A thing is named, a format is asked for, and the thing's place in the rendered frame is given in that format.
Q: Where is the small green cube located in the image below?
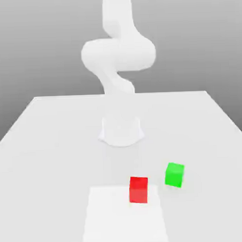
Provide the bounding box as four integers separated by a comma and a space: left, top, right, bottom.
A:
164, 161, 186, 188

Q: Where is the small red cube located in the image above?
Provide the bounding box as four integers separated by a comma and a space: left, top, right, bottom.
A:
128, 176, 149, 205

